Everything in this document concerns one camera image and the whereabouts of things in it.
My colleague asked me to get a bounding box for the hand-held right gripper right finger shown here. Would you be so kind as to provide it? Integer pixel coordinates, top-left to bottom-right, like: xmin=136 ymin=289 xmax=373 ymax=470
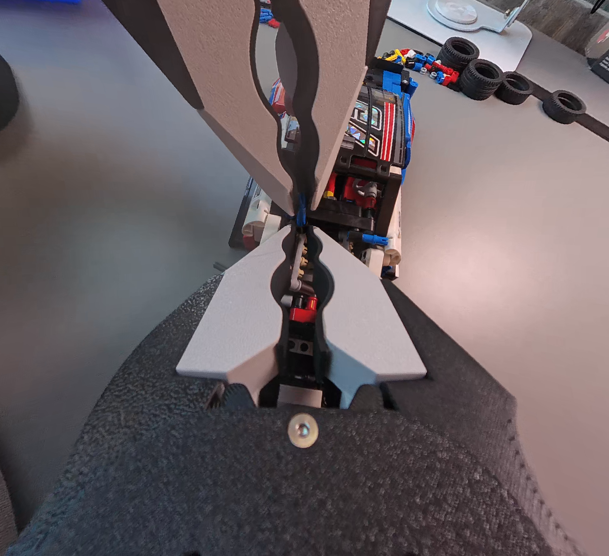
xmin=311 ymin=226 xmax=427 ymax=398

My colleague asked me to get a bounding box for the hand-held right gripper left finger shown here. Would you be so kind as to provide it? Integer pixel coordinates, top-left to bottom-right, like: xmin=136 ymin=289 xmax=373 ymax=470
xmin=176 ymin=224 xmax=294 ymax=408

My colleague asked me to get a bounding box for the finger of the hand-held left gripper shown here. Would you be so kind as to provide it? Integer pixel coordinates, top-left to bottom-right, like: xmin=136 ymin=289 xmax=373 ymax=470
xmin=264 ymin=0 xmax=375 ymax=213
xmin=133 ymin=0 xmax=297 ymax=217

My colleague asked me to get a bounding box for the brick-built toy race car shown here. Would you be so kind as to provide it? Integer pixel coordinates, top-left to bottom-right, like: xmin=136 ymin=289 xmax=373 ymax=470
xmin=228 ymin=54 xmax=420 ymax=408

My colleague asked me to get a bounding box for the pile of blue pins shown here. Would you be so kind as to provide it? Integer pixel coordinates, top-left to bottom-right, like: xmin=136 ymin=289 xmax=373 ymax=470
xmin=258 ymin=0 xmax=281 ymax=30

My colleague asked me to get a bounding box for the pile of mixed bricks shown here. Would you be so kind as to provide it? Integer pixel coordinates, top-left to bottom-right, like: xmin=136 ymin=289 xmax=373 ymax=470
xmin=381 ymin=47 xmax=461 ymax=87

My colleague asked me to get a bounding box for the silver monitor stand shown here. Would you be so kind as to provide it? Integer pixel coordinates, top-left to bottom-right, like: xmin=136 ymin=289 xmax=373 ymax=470
xmin=386 ymin=0 xmax=569 ymax=73

